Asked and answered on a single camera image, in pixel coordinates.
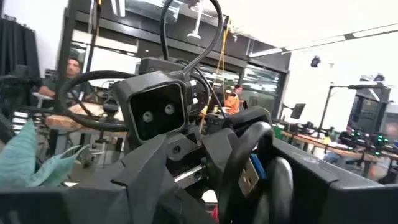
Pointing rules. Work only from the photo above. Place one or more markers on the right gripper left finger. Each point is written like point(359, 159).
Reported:
point(140, 174)

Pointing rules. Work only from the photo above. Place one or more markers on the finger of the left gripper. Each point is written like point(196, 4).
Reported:
point(217, 149)

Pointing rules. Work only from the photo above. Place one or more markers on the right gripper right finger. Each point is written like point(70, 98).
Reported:
point(342, 202)

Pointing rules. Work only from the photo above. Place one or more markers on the robot arm with green lights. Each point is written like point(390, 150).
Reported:
point(370, 141)

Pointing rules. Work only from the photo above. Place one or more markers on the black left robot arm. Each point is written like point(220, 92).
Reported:
point(155, 65)

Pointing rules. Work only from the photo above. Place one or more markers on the person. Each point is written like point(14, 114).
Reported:
point(343, 137)
point(73, 68)
point(232, 102)

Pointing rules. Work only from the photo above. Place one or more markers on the wooden work table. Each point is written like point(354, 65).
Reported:
point(311, 140)
point(62, 121)

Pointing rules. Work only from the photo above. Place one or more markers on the black computer monitor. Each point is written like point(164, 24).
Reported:
point(298, 110)

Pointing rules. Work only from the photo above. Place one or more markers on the white hanging fixture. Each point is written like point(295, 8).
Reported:
point(196, 32)

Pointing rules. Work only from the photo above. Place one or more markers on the black gantry stand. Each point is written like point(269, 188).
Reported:
point(367, 86)

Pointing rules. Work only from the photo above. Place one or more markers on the artificial teal leafy plant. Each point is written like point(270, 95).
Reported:
point(18, 161)

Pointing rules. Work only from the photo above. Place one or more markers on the long ceiling light strip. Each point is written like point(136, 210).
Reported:
point(367, 32)

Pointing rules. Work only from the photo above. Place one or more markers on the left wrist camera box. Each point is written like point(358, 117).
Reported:
point(155, 112)

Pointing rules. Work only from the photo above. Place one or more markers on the round ceiling camera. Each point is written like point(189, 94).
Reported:
point(315, 61)

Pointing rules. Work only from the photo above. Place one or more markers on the black vertical post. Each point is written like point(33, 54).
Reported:
point(66, 46)

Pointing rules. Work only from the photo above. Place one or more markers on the black wall panel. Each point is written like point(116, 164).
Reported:
point(18, 53)

